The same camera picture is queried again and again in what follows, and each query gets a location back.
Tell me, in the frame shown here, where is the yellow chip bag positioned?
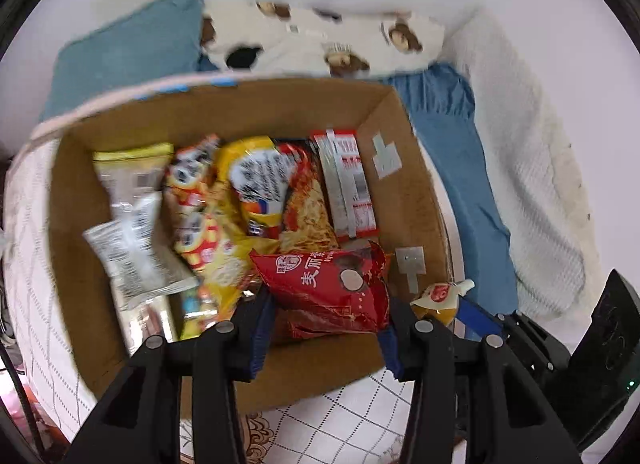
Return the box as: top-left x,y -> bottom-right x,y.
217,136 -> 293,241

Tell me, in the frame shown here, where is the small colourful snack packet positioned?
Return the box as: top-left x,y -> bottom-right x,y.
177,289 -> 222,341

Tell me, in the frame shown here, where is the bear print pillow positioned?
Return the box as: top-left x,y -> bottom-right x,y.
200,0 -> 446,79

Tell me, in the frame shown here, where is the small yellow snack pouch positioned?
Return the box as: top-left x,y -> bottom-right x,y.
410,279 -> 476,327

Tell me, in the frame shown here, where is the orange cartoon snack packet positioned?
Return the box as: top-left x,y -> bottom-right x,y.
164,134 -> 236,272

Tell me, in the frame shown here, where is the brown cardboard box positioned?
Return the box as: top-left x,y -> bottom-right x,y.
47,75 -> 453,412

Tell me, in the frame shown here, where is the yellow snack packet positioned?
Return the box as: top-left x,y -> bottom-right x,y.
197,236 -> 281,325

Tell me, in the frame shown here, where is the red and white snack packet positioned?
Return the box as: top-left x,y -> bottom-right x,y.
310,129 -> 378,241

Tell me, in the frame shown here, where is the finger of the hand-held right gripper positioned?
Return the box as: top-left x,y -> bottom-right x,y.
454,300 -> 571,385

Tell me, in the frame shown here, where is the orange noodle packet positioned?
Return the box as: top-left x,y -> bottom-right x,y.
275,141 -> 342,255

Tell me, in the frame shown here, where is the white knitted blanket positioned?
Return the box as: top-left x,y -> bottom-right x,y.
442,9 -> 607,321

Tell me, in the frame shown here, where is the blue bedsheet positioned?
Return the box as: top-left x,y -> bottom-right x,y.
197,61 -> 520,319

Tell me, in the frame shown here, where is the white packet with yellow top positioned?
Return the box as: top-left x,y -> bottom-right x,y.
92,143 -> 175,225

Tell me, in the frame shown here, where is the dark red snack bag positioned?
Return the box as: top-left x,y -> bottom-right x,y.
249,240 -> 392,341

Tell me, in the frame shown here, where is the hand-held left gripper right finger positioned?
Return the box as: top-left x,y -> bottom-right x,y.
378,296 -> 583,464

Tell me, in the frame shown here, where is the black cable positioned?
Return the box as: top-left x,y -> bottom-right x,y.
0,341 -> 48,464

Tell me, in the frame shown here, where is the teal pillow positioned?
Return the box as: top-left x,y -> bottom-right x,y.
40,0 -> 206,121

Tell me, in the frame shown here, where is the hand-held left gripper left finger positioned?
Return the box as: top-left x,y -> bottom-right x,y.
62,290 -> 276,464

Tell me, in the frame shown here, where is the silver white snack packet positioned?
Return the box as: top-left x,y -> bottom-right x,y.
82,191 -> 201,312

